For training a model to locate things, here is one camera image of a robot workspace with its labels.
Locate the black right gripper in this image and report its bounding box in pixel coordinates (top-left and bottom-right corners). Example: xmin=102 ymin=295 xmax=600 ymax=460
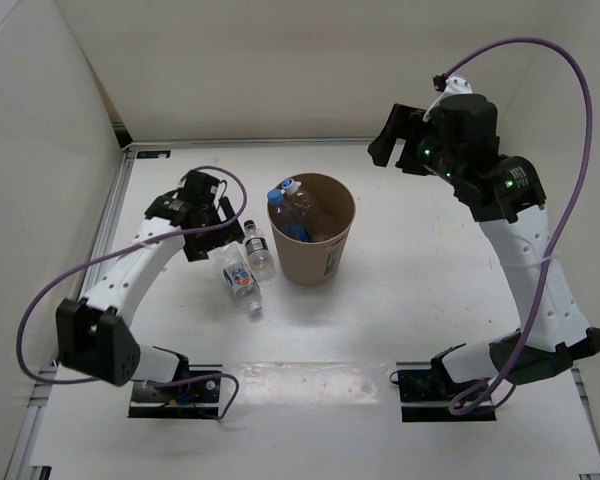
xmin=368 ymin=104 xmax=465 ymax=185

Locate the black label plastic bottle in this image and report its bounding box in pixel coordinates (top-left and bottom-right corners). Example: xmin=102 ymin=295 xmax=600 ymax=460
xmin=243 ymin=220 xmax=275 ymax=281

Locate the aluminium left table rail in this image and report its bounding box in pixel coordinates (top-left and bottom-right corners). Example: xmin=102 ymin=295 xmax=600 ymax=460
xmin=2 ymin=144 xmax=136 ymax=480

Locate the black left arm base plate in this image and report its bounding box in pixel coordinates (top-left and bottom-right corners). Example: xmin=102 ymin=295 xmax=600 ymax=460
xmin=127 ymin=366 xmax=221 ymax=420

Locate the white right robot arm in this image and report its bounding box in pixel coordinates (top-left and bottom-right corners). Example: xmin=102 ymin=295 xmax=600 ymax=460
xmin=368 ymin=94 xmax=600 ymax=400

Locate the clear unlabelled plastic bottle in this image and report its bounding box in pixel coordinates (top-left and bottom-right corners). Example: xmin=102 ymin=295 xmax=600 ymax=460
xmin=281 ymin=178 xmax=331 ymax=242

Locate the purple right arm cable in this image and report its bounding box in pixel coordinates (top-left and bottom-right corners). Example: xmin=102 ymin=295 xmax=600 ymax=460
xmin=432 ymin=37 xmax=594 ymax=417

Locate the orange blue label bottle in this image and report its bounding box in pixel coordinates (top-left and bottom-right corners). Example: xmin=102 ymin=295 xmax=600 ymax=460
xmin=215 ymin=243 xmax=263 ymax=318

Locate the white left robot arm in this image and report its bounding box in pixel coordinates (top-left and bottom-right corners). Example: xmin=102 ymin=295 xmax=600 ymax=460
xmin=55 ymin=170 xmax=244 ymax=400

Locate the aluminium right table rail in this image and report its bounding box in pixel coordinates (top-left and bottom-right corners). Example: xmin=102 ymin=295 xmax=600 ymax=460
xmin=572 ymin=367 xmax=600 ymax=479

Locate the brown cylindrical waste bin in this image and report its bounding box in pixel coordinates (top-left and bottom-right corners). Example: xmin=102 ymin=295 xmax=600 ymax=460
xmin=267 ymin=173 xmax=356 ymax=286

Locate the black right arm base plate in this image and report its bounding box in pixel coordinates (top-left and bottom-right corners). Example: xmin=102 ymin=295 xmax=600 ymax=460
xmin=389 ymin=363 xmax=496 ymax=423

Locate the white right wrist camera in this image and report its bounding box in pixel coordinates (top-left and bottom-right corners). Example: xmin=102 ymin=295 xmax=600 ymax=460
xmin=433 ymin=74 xmax=473 ymax=98

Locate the blue label water bottle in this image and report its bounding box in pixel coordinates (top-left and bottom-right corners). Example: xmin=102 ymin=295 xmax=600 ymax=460
xmin=267 ymin=189 xmax=310 ymax=243

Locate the aluminium table rail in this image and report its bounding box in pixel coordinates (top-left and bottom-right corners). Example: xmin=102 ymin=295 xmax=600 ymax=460
xmin=2 ymin=144 xmax=136 ymax=480
xmin=572 ymin=367 xmax=600 ymax=479

